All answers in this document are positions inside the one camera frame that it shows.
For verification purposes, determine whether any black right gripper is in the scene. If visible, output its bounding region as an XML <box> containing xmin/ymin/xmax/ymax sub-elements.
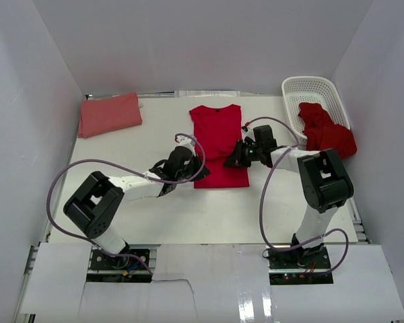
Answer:
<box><xmin>223</xmin><ymin>139</ymin><xmax>263</xmax><ymax>169</ymax></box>

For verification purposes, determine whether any bright red t shirt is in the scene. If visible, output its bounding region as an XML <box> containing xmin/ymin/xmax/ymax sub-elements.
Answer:
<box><xmin>189</xmin><ymin>104</ymin><xmax>250</xmax><ymax>189</ymax></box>

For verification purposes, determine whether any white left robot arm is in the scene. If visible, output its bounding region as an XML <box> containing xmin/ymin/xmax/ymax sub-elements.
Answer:
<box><xmin>63</xmin><ymin>155</ymin><xmax>211</xmax><ymax>268</ymax></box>

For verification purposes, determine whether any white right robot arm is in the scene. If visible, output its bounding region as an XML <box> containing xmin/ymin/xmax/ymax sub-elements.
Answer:
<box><xmin>224</xmin><ymin>140</ymin><xmax>354</xmax><ymax>268</ymax></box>

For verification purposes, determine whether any dark red crumpled t shirt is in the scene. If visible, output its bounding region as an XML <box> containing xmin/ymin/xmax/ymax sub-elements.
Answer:
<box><xmin>298</xmin><ymin>102</ymin><xmax>358</xmax><ymax>159</ymax></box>

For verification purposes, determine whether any white plastic perforated basket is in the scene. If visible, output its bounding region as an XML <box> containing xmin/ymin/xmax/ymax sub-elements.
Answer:
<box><xmin>281</xmin><ymin>76</ymin><xmax>351</xmax><ymax>145</ymax></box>

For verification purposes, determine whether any folded salmon pink t shirt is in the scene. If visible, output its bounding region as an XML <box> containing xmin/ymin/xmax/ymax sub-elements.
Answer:
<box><xmin>78</xmin><ymin>92</ymin><xmax>143</xmax><ymax>139</ymax></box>

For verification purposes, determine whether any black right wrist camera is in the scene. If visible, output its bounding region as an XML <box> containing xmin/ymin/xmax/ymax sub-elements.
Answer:
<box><xmin>243</xmin><ymin>125</ymin><xmax>277</xmax><ymax>149</ymax></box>

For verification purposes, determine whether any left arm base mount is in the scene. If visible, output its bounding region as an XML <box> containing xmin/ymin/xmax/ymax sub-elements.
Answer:
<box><xmin>86</xmin><ymin>250</ymin><xmax>152</xmax><ymax>283</ymax></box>

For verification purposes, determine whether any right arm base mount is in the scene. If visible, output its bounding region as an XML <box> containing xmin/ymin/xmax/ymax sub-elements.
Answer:
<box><xmin>262</xmin><ymin>247</ymin><xmax>334</xmax><ymax>286</ymax></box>

